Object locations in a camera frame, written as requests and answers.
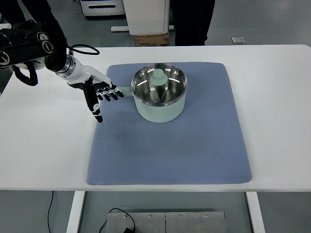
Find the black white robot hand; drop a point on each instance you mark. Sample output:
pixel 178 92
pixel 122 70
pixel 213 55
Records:
pixel 96 87

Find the green pot with handle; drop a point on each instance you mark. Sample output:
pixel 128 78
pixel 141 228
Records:
pixel 156 114

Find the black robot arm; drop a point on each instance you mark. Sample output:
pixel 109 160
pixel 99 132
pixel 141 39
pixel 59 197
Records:
pixel 30 46

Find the glass lid green knob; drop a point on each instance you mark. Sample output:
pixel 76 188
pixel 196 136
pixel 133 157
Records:
pixel 159 84

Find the white appliance in background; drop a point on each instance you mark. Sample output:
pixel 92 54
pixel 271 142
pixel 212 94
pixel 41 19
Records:
pixel 96 8

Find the brown cardboard box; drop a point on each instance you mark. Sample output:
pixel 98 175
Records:
pixel 155 40

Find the white cabinet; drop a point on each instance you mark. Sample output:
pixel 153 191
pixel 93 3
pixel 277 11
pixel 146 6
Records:
pixel 145 17

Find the white table leg left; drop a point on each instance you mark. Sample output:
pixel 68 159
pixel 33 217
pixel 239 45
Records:
pixel 76 212

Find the white table leg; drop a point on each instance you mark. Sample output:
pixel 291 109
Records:
pixel 255 212
pixel 76 212

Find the person in black clothes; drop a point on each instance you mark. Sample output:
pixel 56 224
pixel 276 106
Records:
pixel 40 11

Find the blue textured mat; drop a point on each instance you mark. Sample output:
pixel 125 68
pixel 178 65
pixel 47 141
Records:
pixel 203 145

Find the grey floor plate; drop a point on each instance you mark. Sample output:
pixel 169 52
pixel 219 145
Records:
pixel 238 40

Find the white table leg right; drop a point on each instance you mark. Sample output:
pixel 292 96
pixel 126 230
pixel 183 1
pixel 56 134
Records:
pixel 255 212

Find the metal base plate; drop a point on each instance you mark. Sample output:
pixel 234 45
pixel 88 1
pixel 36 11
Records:
pixel 167 222

